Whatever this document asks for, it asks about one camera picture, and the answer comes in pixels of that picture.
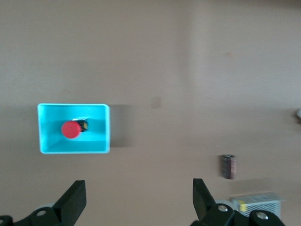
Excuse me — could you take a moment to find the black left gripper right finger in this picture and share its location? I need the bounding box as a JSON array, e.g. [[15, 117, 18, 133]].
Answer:
[[191, 178, 236, 226]]

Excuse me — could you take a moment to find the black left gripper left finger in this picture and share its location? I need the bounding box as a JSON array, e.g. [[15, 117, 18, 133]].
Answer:
[[14, 179, 87, 226]]

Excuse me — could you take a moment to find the red push button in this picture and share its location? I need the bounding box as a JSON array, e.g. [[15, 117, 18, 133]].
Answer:
[[61, 118, 90, 140]]

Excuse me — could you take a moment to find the dark red cylindrical capacitor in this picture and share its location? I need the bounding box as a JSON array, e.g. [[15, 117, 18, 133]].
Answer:
[[219, 153, 237, 180]]

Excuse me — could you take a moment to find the metal mesh power supply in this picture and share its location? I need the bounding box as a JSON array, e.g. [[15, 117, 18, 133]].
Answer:
[[231, 192, 285, 218]]

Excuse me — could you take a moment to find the cyan plastic box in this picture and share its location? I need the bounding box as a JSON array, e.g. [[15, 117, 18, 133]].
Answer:
[[37, 103, 111, 155]]

